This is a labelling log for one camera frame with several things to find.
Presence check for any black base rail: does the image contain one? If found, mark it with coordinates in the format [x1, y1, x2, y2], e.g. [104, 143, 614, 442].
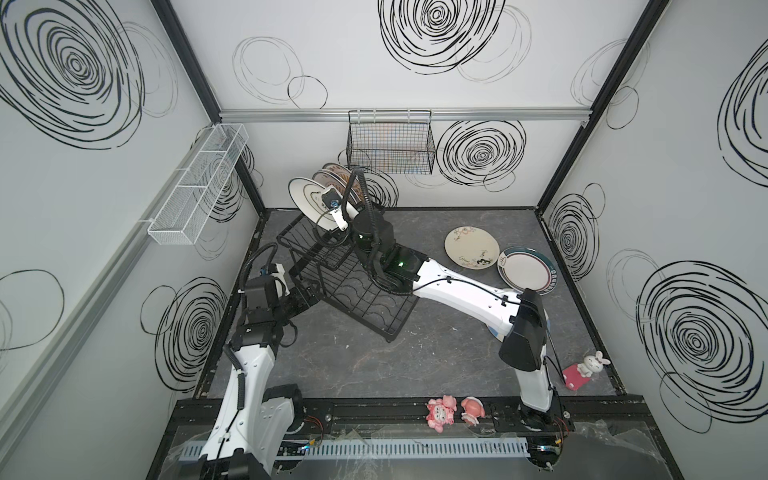
[166, 395, 653, 439]

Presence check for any pink plush doll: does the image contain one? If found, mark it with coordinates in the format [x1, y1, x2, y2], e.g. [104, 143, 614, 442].
[426, 395, 457, 433]

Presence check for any white mesh wall shelf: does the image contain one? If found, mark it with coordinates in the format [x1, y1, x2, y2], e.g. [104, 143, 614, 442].
[148, 123, 249, 246]

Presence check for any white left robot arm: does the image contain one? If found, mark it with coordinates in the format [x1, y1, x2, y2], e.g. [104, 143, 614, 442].
[178, 242, 317, 479]

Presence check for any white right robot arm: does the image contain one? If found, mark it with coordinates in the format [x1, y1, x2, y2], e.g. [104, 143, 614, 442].
[312, 169, 557, 432]

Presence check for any white slotted cable duct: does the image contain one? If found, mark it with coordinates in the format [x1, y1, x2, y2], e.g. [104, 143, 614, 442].
[179, 436, 532, 462]

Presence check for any white rabbit figurine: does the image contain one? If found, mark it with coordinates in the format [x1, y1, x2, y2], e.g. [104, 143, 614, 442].
[577, 350, 612, 378]

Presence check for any white green emblem plate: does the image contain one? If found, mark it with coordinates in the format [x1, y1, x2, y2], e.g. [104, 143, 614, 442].
[288, 177, 341, 231]

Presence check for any black wire dish rack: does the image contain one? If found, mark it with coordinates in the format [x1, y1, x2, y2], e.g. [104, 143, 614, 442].
[277, 214, 418, 342]

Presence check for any blue striped plate right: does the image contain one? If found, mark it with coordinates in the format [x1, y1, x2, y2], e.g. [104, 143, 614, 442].
[487, 326, 504, 341]

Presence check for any black wire wall basket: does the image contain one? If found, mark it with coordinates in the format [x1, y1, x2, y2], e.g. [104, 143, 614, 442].
[344, 109, 437, 175]

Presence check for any pink round figurine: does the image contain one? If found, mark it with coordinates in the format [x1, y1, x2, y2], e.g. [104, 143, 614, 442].
[460, 396, 486, 426]

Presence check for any orange sunburst plate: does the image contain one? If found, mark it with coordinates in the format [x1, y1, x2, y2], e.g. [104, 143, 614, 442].
[322, 163, 363, 202]
[312, 168, 351, 196]

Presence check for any cream floral plate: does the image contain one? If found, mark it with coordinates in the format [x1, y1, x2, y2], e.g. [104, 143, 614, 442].
[444, 226, 501, 270]

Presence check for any green red rimmed plate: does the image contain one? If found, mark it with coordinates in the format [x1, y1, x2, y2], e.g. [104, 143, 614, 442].
[497, 247, 558, 295]

